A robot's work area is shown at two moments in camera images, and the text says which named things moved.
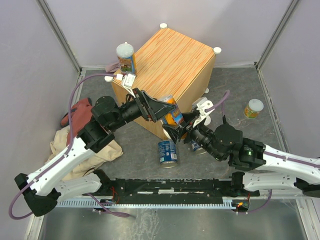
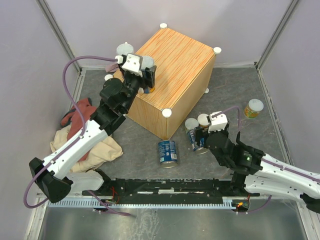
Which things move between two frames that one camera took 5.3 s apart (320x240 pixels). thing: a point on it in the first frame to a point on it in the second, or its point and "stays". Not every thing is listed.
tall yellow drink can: x=175 y=117 to x=147 y=61
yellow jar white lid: x=252 y=110 stays
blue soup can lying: x=167 y=153 stays
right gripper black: x=174 y=131 to x=200 y=132
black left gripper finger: x=157 y=116 to x=150 y=73
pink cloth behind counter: x=111 y=68 stays
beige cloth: x=109 y=150 stays
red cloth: x=81 y=112 stays
